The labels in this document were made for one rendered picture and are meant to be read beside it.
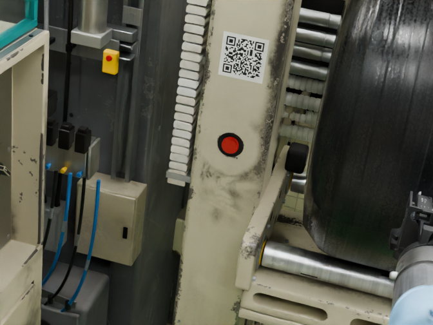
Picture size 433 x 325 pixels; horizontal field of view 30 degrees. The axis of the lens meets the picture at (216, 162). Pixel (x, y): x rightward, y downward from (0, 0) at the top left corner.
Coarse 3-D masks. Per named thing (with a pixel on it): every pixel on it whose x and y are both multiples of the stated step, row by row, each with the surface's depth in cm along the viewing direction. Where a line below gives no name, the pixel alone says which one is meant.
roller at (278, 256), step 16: (272, 256) 137; (288, 256) 136; (304, 256) 136; (320, 256) 136; (288, 272) 138; (304, 272) 136; (320, 272) 135; (336, 272) 135; (352, 272) 135; (368, 272) 134; (384, 272) 135; (352, 288) 136; (368, 288) 134; (384, 288) 134
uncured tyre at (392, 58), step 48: (384, 0) 112; (432, 0) 111; (336, 48) 115; (384, 48) 110; (432, 48) 109; (336, 96) 113; (384, 96) 109; (432, 96) 108; (336, 144) 113; (384, 144) 110; (432, 144) 109; (336, 192) 116; (384, 192) 113; (432, 192) 111; (336, 240) 123; (384, 240) 119
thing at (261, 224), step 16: (272, 176) 154; (288, 176) 159; (272, 192) 148; (256, 208) 143; (272, 208) 144; (256, 224) 138; (272, 224) 150; (256, 240) 134; (240, 256) 134; (256, 256) 135; (240, 272) 135; (240, 288) 137
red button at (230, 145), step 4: (224, 140) 138; (228, 140) 137; (232, 140) 137; (236, 140) 138; (224, 144) 138; (228, 144) 138; (232, 144) 138; (236, 144) 137; (224, 148) 138; (228, 148) 138; (232, 148) 138; (236, 148) 138; (228, 152) 138; (232, 152) 138
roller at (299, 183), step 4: (292, 172) 162; (304, 172) 162; (292, 176) 164; (296, 176) 161; (300, 176) 161; (304, 176) 161; (292, 180) 161; (296, 180) 161; (300, 180) 161; (304, 180) 161; (292, 184) 162; (296, 184) 161; (300, 184) 161; (304, 184) 161; (288, 188) 163; (292, 188) 162; (296, 188) 162; (300, 188) 161; (304, 188) 161; (296, 192) 163; (300, 192) 162
